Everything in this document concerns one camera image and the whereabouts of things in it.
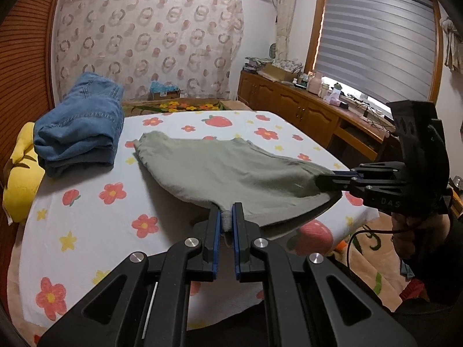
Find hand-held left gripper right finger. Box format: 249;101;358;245
231;202;418;347

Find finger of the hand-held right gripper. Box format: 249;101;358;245
316;174;409;211
332;162;404;180

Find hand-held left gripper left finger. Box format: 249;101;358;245
36;202;222;347

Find grey pants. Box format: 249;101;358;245
134;131;343;232

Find person's right forearm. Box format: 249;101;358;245
412;213;463;306

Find person's right hand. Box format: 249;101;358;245
392;211;439;261

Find white strawberry printed blanket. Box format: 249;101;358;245
11;109;381;337

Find floral bed cover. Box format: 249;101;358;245
121;99;436;299

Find wooden cabinet desk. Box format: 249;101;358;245
238;70;399;160

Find pink bottle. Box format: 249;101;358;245
307;71;324;97

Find hanging beige cloth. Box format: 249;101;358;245
440;17;463;72

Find grey striped window blind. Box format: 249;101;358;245
311;0;435;106

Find open cardboard box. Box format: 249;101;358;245
262;63;298;82

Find floral patterned cloth pile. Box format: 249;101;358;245
245;56;305;73

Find folded dark blue jeans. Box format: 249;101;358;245
43;146;117;178

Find folded light blue jeans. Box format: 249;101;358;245
34;71;126;163

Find cream tied curtain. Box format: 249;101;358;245
273;0;296;56

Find yellow pillow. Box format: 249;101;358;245
3;121;46;224

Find circle print sheer curtain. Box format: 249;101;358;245
55;0;245;102

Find wooden louvered wardrobe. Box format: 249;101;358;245
0;0;68;203

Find black cable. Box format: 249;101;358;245
345;220;411;270

